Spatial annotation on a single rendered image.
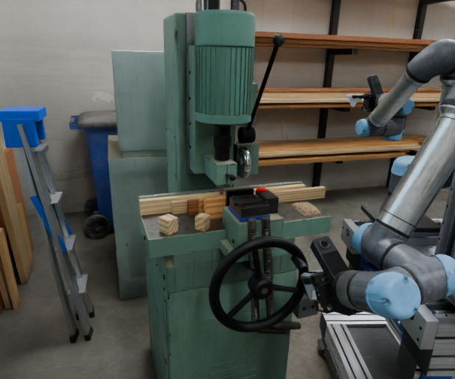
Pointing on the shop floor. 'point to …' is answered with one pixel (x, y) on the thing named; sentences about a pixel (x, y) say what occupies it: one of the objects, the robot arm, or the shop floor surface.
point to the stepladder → (48, 210)
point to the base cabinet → (212, 332)
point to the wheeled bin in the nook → (96, 228)
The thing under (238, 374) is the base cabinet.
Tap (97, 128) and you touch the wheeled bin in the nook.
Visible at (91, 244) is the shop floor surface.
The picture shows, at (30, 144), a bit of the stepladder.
